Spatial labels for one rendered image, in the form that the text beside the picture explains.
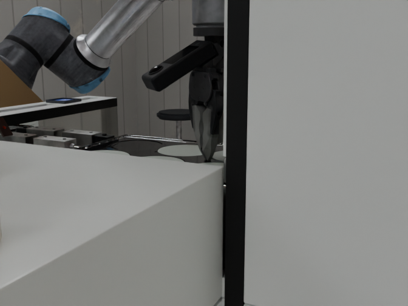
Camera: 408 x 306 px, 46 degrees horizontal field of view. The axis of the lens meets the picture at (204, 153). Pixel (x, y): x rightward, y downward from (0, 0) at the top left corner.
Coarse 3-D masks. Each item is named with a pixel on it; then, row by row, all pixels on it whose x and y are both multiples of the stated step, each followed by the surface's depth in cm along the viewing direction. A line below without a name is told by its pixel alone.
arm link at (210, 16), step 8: (192, 0) 74; (200, 0) 72; (208, 0) 72; (216, 0) 71; (224, 0) 71; (192, 8) 74; (200, 8) 72; (208, 8) 72; (216, 8) 72; (224, 8) 72; (192, 16) 75; (200, 16) 73; (208, 16) 72; (216, 16) 72; (224, 16) 72; (200, 24) 73; (208, 24) 73; (216, 24) 73
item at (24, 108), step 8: (88, 96) 123; (24, 104) 105; (32, 104) 105; (40, 104) 105; (48, 104) 107; (56, 104) 105; (64, 104) 105; (72, 104) 106; (0, 112) 95; (8, 112) 92; (16, 112) 92
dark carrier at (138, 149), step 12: (108, 144) 92; (120, 144) 93; (132, 144) 93; (144, 144) 93; (156, 144) 93; (168, 144) 92; (180, 144) 92; (192, 144) 92; (144, 156) 82; (168, 156) 82; (180, 156) 82; (192, 156) 82
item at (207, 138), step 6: (204, 114) 77; (210, 114) 75; (222, 114) 77; (204, 120) 77; (210, 120) 75; (222, 120) 77; (204, 126) 77; (222, 126) 77; (204, 132) 77; (222, 132) 78; (204, 138) 78; (210, 138) 76; (216, 138) 77; (222, 138) 78; (204, 144) 78; (210, 144) 77; (216, 144) 77; (204, 150) 78; (210, 150) 78; (210, 156) 78
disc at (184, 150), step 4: (184, 144) 92; (188, 144) 92; (160, 148) 89; (164, 148) 89; (168, 148) 89; (172, 148) 89; (176, 148) 89; (180, 148) 89; (184, 148) 89; (188, 148) 89; (192, 148) 89; (196, 148) 89; (160, 152) 85; (164, 152) 85; (168, 152) 85; (172, 152) 85; (176, 152) 85; (180, 152) 85; (184, 152) 85; (188, 152) 85; (192, 152) 85; (196, 152) 85; (200, 152) 85
